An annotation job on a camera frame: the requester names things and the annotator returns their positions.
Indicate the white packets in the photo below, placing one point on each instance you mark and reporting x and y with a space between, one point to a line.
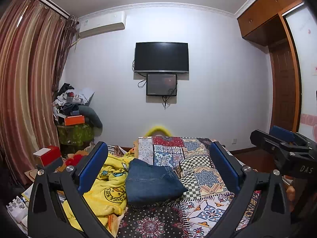
17 209

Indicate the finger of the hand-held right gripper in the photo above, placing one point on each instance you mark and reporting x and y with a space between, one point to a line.
281 132
263 138

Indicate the red cloth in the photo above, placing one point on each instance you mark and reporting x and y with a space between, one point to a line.
76 159

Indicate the black wall television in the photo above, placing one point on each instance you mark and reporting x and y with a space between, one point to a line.
161 57

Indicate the yellow duck print blanket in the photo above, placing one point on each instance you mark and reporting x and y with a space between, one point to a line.
111 186

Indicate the white air conditioner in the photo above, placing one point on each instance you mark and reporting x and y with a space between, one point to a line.
102 24

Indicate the blue jeans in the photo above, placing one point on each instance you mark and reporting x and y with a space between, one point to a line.
151 183

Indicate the small black wall monitor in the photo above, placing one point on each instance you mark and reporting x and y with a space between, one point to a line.
161 84

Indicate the pile of clutter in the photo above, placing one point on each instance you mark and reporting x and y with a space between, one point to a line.
69 99

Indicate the green patterned cloth stand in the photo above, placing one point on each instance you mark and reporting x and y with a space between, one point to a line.
75 133

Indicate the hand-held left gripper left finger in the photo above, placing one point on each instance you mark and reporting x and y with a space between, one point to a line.
92 169

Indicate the white wall socket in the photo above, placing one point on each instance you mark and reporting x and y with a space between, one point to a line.
234 141

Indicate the brown wooden door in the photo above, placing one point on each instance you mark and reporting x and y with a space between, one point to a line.
284 89

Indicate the patchwork printed bedsheet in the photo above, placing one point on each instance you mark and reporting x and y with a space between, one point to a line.
198 168

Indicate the red box white lid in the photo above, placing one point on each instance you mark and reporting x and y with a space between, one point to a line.
48 156

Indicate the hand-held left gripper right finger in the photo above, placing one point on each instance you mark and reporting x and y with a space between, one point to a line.
224 171

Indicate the wooden overhead cabinet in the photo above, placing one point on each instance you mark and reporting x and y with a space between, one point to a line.
265 14

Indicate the white sliding wardrobe door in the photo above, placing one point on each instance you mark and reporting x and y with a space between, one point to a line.
307 79

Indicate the orange box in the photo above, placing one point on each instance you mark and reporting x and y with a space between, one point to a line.
74 120

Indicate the striped curtain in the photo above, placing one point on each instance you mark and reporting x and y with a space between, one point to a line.
29 79

